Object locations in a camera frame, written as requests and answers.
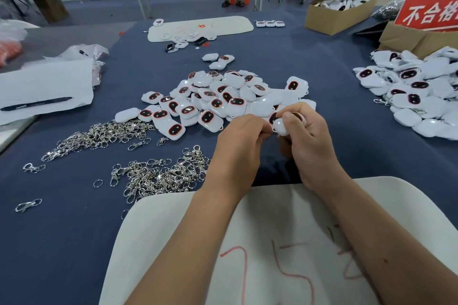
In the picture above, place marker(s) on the person's left forearm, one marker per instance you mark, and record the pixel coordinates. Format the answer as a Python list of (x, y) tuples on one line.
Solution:
[(186, 251)]

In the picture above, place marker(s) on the flat brown cardboard box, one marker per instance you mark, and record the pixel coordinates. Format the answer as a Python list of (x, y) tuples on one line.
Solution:
[(406, 40)]

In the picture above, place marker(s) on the white paper sheet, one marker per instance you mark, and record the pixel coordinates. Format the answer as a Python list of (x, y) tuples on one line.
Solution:
[(44, 81)]

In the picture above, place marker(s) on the person's right hand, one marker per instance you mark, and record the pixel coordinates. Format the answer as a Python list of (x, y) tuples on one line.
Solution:
[(315, 151)]

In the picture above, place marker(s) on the person's right forearm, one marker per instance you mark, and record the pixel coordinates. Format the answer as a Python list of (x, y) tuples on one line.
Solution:
[(390, 240)]

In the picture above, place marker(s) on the person's left hand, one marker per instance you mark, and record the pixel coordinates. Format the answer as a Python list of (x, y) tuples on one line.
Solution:
[(236, 158)]

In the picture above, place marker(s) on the long white foam board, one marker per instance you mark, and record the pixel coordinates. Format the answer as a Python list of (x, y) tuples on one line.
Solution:
[(232, 25)]

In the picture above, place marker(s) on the white foam board red marks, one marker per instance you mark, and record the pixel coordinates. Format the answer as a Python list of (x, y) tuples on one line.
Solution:
[(279, 230)]

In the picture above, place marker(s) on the open cardboard box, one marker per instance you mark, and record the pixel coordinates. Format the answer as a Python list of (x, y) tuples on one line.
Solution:
[(333, 21)]

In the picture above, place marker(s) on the red sign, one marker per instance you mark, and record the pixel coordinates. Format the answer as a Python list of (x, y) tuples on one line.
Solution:
[(429, 11)]

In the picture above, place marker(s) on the white plastic bag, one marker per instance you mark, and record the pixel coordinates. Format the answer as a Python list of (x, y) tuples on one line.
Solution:
[(16, 29)]

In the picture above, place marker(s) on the white tag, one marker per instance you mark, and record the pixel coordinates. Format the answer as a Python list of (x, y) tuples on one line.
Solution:
[(280, 128)]

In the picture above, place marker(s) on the orange bag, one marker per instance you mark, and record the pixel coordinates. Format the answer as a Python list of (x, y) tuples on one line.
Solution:
[(8, 53)]

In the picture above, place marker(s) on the black pen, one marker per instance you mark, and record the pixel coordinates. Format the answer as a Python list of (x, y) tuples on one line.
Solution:
[(36, 104)]

